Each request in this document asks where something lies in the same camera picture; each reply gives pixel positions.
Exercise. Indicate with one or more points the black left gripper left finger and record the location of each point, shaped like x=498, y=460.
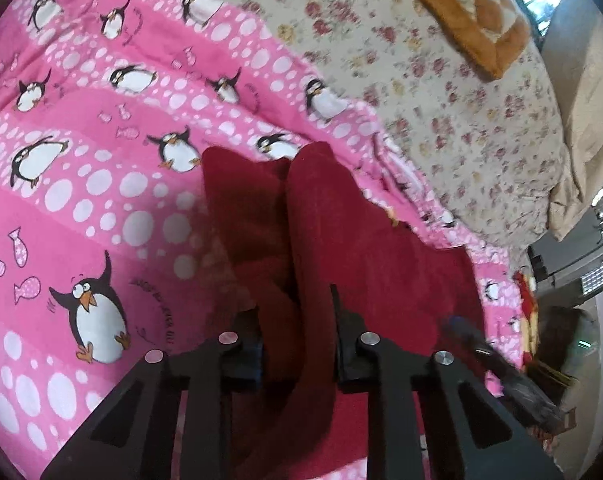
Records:
x=169, y=414

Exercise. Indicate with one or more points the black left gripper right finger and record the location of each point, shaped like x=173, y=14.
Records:
x=430, y=416

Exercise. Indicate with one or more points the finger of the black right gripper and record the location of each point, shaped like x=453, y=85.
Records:
x=521, y=396

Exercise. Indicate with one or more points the dark red knitted garment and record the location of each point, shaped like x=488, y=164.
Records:
x=303, y=240

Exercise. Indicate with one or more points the floral print quilt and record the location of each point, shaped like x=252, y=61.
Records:
x=491, y=149

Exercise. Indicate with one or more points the pink penguin print blanket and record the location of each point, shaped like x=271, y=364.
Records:
x=107, y=246

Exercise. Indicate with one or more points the beige curtain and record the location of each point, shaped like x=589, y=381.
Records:
x=573, y=55

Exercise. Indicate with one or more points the orange checkered cushion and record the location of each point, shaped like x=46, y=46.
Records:
x=491, y=33

